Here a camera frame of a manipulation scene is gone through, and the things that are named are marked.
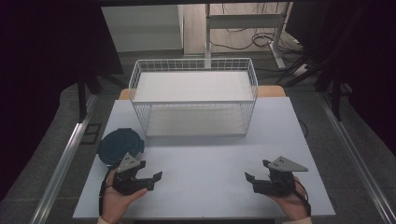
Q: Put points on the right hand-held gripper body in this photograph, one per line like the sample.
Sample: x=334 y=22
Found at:
x=278 y=182

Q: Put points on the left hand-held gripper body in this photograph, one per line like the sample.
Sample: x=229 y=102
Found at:
x=127 y=182

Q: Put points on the person's left hand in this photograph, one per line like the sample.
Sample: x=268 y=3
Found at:
x=116 y=203

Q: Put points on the person's right hand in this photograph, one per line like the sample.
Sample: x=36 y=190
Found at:
x=292 y=203

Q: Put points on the black floor grid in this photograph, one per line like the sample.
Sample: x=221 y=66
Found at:
x=91 y=133

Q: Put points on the wooden table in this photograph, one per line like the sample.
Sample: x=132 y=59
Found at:
x=271 y=91

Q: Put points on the black metal stand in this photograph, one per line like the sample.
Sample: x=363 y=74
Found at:
x=82 y=96

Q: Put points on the white power strip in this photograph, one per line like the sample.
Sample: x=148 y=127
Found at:
x=301 y=69

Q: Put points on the white cabinet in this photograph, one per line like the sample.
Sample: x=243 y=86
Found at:
x=141 y=28

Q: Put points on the dark curtain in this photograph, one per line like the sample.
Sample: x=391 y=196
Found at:
x=46 y=62
x=361 y=62

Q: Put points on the silver metal rail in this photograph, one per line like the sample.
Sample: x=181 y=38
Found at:
x=63 y=158
x=358 y=158

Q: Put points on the white metal desk frame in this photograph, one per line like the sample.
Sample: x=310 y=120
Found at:
x=243 y=20

